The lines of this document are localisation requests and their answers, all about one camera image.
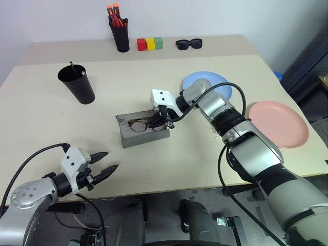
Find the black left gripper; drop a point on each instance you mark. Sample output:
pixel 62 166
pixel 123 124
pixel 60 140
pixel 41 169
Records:
pixel 85 180

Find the thin black marker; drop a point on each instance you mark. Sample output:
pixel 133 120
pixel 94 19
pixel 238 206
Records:
pixel 73 69

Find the black pen with clip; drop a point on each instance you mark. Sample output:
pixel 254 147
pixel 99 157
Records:
pixel 125 21

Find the blue plastic plate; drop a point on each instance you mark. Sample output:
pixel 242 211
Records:
pixel 220 79

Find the red marker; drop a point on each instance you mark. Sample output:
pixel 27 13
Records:
pixel 116 22

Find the tall black pen holder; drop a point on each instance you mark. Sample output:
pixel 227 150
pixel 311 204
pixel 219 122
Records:
pixel 121 38

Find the yellow wooden block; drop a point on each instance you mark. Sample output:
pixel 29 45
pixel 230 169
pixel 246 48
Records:
pixel 150 44

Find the black bar under table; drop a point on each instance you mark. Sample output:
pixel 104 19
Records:
pixel 65 208

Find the grey glasses case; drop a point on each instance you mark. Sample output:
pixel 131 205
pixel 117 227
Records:
pixel 143 139

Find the tortoiseshell eyeglasses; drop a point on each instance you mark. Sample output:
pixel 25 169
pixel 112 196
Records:
pixel 138 127

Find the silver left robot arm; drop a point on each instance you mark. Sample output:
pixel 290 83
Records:
pixel 25 196

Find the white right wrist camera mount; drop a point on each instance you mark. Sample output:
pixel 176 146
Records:
pixel 161 96

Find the black metal floor box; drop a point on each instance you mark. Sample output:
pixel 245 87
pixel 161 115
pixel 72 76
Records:
pixel 232 228

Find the black sunglasses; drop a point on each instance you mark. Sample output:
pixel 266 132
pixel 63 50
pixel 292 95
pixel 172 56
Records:
pixel 183 45

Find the red wooden block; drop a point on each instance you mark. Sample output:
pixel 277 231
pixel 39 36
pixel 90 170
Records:
pixel 141 44

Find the orange-capped black marker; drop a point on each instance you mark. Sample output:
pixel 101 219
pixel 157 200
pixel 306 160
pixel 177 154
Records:
pixel 116 10
pixel 110 11

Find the green wooden block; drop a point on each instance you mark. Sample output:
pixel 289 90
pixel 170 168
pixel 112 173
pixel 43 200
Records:
pixel 159 43

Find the pink plastic plate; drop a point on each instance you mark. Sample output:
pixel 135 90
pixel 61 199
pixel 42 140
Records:
pixel 279 123

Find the wide black plastic cup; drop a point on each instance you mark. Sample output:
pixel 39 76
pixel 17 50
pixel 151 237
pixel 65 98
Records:
pixel 82 89

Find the dark grey rounded shape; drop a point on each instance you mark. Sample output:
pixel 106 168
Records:
pixel 128 223
pixel 200 223

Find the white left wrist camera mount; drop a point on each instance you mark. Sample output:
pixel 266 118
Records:
pixel 73 159

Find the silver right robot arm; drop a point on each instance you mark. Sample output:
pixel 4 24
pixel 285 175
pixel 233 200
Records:
pixel 256 153

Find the dark blue partition panel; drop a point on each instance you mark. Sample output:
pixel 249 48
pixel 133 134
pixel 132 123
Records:
pixel 305 69

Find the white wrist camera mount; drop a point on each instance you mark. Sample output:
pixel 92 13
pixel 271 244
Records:
pixel 161 96
pixel 73 159

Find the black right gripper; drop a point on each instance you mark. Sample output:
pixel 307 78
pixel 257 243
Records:
pixel 165 116

